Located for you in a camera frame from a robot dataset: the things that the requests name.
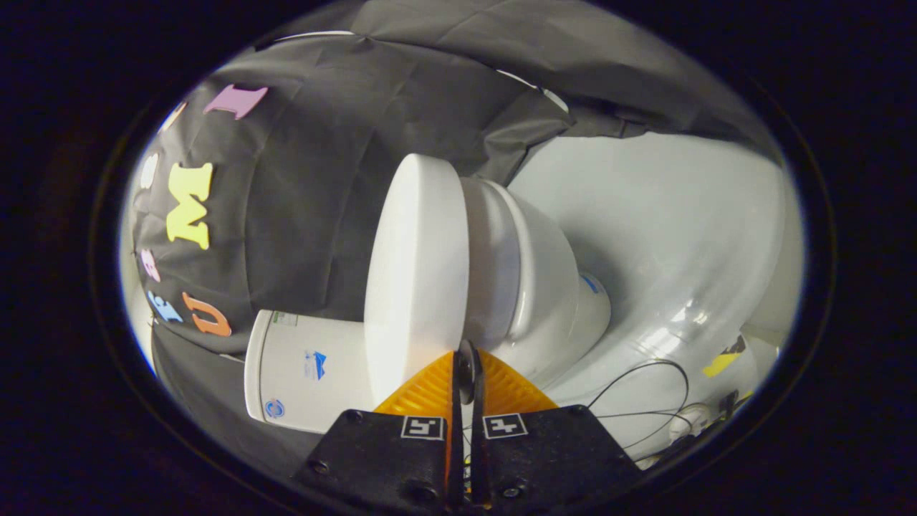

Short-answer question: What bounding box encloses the thin black cable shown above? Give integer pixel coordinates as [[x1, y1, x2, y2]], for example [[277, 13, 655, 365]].
[[586, 358, 742, 463]]

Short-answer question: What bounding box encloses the white toilet bowl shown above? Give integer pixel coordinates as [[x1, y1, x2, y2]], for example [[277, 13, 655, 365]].
[[493, 183, 613, 391]]

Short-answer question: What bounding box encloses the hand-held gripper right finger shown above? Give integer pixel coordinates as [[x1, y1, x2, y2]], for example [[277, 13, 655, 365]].
[[469, 348, 645, 513]]

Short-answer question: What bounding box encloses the white toilet lid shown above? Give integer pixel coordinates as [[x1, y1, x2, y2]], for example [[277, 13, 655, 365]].
[[363, 153, 471, 406]]

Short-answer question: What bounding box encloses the white toilet tank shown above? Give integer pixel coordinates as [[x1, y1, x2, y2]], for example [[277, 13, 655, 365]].
[[244, 310, 378, 434]]

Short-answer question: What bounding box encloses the yellow black floor sticker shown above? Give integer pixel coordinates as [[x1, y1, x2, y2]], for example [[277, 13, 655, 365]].
[[702, 335, 749, 379]]

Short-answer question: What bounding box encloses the black lid pull tab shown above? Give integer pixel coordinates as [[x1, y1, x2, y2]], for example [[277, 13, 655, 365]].
[[457, 340, 482, 403]]

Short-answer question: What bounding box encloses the black backdrop cloth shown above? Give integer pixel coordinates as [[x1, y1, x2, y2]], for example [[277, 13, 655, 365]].
[[133, 0, 782, 474]]

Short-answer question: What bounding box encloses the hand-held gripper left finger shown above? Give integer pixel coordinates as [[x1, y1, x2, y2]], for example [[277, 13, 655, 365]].
[[290, 350, 461, 513]]

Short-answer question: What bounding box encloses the white toilet seat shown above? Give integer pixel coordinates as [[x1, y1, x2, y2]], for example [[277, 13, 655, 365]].
[[458, 177, 524, 353]]

